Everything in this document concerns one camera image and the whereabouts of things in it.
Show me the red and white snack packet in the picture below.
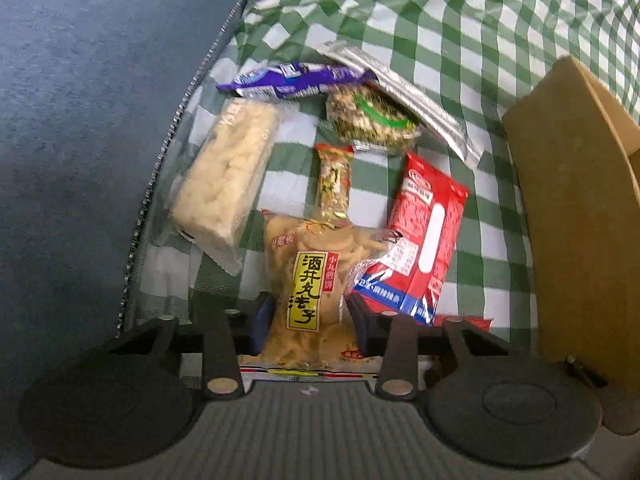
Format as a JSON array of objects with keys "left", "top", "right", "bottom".
[{"left": 348, "top": 151, "right": 470, "bottom": 326}]

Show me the green checked cloth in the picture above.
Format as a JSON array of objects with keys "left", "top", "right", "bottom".
[{"left": 117, "top": 0, "right": 640, "bottom": 377}]

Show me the small red snack packet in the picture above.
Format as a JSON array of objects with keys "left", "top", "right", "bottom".
[{"left": 432, "top": 314, "right": 495, "bottom": 334}]

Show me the purple snack packet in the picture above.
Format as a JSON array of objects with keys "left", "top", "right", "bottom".
[{"left": 216, "top": 62, "right": 379, "bottom": 102}]

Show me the cardboard box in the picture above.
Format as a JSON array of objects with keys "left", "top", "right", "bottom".
[{"left": 501, "top": 56, "right": 640, "bottom": 436}]

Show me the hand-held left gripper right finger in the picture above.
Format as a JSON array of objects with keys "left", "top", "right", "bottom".
[{"left": 346, "top": 292, "right": 511, "bottom": 402}]

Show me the silver sachet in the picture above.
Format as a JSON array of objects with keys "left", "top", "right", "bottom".
[{"left": 316, "top": 40, "right": 482, "bottom": 169}]

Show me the clear rice cracker packet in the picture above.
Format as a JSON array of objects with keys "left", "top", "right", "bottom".
[{"left": 167, "top": 97, "right": 287, "bottom": 277}]

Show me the yellow label snack packet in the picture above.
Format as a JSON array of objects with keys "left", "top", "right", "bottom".
[{"left": 239, "top": 210, "right": 404, "bottom": 379}]

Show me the round nut cake packet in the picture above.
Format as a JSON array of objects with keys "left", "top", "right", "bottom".
[{"left": 325, "top": 82, "right": 424, "bottom": 156}]

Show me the small nut bar packet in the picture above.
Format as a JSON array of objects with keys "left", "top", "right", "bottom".
[{"left": 314, "top": 143, "right": 356, "bottom": 222}]

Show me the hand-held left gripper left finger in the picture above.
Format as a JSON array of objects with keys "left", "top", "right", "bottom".
[{"left": 107, "top": 291, "right": 275, "bottom": 402}]

